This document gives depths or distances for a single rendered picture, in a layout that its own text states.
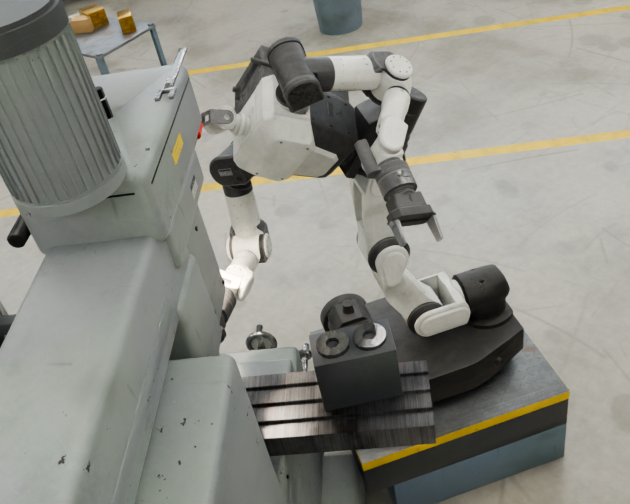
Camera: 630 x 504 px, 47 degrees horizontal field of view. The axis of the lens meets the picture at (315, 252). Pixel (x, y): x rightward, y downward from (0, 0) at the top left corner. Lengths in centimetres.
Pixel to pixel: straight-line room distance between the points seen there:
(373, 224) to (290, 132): 50
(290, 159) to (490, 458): 142
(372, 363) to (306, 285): 195
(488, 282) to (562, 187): 180
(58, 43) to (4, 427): 57
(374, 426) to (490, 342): 80
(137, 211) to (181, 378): 32
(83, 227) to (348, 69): 84
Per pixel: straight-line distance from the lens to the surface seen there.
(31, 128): 121
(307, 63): 188
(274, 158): 200
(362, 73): 194
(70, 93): 122
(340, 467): 284
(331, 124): 201
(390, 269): 234
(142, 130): 147
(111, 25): 540
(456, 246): 396
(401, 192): 175
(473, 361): 262
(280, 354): 251
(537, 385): 278
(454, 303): 258
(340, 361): 192
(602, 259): 390
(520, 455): 294
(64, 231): 144
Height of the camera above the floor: 254
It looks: 39 degrees down
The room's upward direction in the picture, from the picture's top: 12 degrees counter-clockwise
